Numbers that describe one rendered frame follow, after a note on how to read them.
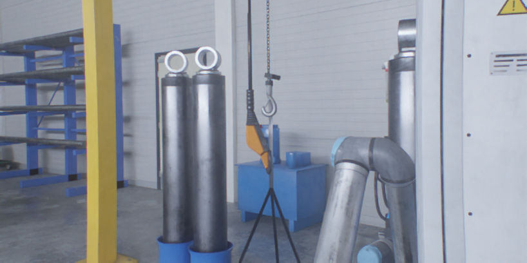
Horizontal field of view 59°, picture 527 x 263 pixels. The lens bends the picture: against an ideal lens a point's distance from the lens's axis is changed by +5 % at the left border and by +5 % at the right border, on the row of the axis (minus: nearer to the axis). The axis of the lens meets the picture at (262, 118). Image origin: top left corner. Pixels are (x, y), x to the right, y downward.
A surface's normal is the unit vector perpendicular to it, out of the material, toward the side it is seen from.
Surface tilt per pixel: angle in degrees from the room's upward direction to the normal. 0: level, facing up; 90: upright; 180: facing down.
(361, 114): 90
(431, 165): 90
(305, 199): 90
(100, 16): 90
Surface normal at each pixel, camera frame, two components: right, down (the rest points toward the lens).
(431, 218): -0.11, 0.03
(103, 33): 0.77, 0.00
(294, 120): -0.63, 0.03
